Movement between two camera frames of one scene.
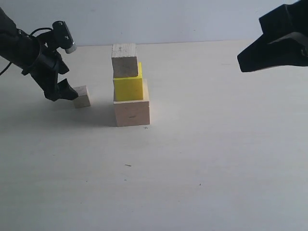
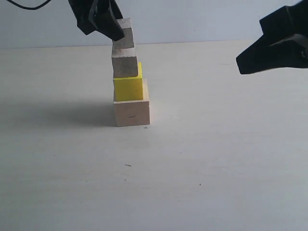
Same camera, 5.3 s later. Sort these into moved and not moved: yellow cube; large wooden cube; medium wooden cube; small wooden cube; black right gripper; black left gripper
Moved: black left gripper; small wooden cube
Not moved: yellow cube; medium wooden cube; large wooden cube; black right gripper
